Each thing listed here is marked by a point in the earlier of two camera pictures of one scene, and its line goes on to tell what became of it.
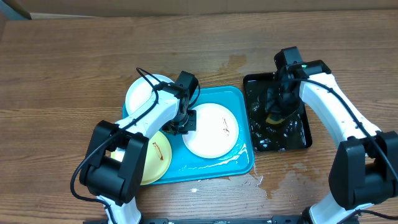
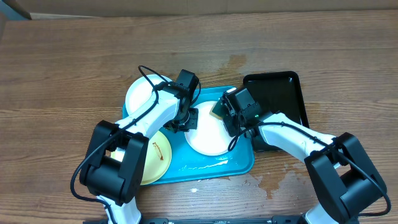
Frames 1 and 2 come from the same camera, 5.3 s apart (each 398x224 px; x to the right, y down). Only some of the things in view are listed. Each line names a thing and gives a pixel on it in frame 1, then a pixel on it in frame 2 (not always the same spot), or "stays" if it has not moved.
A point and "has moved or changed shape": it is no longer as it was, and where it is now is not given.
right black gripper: [272, 107] -> [229, 121]
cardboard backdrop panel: [124, 7] stays
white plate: [139, 91] stays
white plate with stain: [217, 132] stays
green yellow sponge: [270, 121] has moved or changed shape
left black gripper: [168, 129] stays
